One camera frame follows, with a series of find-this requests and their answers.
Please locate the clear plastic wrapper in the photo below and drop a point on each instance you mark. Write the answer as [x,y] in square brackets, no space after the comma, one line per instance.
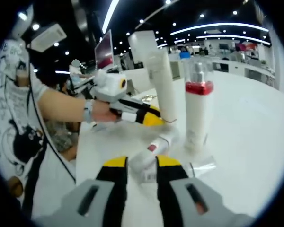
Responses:
[203,165]

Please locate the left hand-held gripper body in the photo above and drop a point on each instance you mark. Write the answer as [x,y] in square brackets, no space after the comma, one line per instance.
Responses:
[109,87]

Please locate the white square pillar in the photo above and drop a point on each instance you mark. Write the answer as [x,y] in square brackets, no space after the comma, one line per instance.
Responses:
[142,47]

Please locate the white pump skincare bottle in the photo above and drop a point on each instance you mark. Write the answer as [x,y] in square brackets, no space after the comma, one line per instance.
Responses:
[144,160]

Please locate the blue storage box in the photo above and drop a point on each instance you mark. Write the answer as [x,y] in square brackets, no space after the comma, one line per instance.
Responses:
[184,55]

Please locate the person's left hand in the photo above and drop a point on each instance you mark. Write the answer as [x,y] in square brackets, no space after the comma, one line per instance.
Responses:
[101,113]

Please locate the white skincare tube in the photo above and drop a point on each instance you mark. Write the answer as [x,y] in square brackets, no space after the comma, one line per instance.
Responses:
[163,89]

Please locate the person in white shirt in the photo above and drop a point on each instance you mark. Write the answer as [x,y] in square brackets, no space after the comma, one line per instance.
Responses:
[11,106]

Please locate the pale blue wristband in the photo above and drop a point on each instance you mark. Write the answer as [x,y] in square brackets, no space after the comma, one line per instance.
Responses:
[88,113]

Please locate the red screen computer monitor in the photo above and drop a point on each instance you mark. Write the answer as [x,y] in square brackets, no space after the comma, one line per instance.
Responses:
[104,52]

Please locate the red collar skincare bottle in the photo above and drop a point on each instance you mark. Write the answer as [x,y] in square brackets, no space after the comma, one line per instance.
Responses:
[196,113]

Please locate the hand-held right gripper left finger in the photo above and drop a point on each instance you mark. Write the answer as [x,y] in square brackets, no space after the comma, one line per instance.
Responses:
[113,175]

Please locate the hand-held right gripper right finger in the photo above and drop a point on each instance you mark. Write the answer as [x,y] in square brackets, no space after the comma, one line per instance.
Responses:
[170,175]

